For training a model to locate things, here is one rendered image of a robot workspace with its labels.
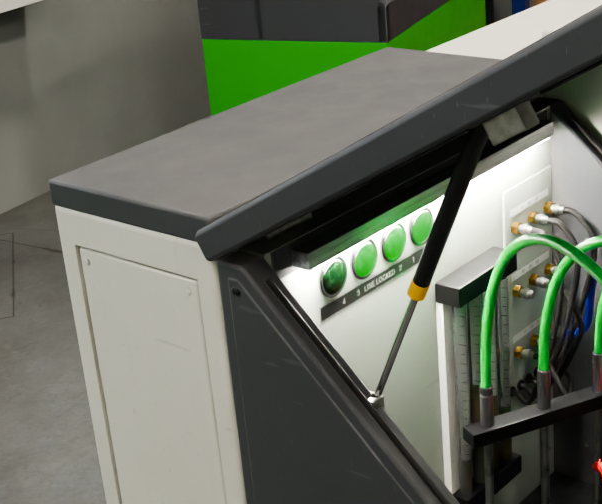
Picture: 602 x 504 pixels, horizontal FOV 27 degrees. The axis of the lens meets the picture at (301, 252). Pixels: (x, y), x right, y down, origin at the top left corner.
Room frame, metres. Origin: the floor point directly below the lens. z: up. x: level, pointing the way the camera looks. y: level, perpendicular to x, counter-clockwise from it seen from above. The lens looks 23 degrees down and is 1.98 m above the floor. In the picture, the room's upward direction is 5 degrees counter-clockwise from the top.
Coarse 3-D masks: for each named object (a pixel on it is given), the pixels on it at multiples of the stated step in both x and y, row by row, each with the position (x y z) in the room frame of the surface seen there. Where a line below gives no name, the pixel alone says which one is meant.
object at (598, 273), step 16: (528, 240) 1.36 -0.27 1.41; (544, 240) 1.33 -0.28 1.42; (560, 240) 1.31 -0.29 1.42; (512, 256) 1.40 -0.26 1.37; (576, 256) 1.28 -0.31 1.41; (496, 272) 1.42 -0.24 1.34; (592, 272) 1.25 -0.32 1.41; (496, 288) 1.43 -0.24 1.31; (480, 352) 1.46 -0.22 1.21; (480, 368) 1.46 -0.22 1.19; (480, 384) 1.46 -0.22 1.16
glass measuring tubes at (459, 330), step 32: (480, 256) 1.59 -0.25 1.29; (448, 288) 1.50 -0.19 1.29; (480, 288) 1.53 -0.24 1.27; (448, 320) 1.52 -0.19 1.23; (480, 320) 1.54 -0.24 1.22; (448, 352) 1.51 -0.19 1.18; (448, 384) 1.51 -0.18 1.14; (448, 416) 1.51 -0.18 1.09; (448, 448) 1.51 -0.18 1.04; (480, 448) 1.53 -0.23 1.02; (448, 480) 1.51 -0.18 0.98; (480, 480) 1.53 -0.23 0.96
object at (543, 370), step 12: (588, 240) 1.44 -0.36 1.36; (600, 240) 1.43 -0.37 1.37; (564, 264) 1.46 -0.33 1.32; (564, 276) 1.47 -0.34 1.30; (552, 288) 1.47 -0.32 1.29; (552, 300) 1.47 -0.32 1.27; (552, 312) 1.48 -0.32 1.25; (540, 324) 1.49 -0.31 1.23; (540, 336) 1.49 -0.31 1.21; (540, 348) 1.48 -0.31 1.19; (540, 360) 1.48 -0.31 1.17; (540, 372) 1.48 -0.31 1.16; (540, 384) 1.48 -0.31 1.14; (540, 396) 1.48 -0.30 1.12; (540, 408) 1.48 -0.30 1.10
